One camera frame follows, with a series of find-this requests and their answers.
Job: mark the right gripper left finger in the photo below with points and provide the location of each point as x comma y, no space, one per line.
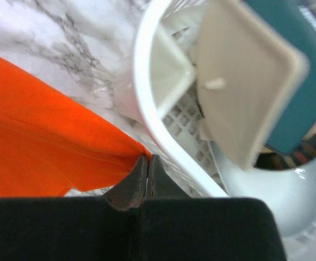
130,191

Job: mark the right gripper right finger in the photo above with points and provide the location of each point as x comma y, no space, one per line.
159,184

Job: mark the orange t shirt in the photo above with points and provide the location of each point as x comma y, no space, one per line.
50,144

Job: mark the white laundry basket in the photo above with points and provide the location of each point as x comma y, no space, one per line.
197,165

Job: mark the beige garment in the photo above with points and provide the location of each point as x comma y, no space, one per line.
246,75

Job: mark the teal folded garment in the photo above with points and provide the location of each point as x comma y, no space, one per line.
296,23

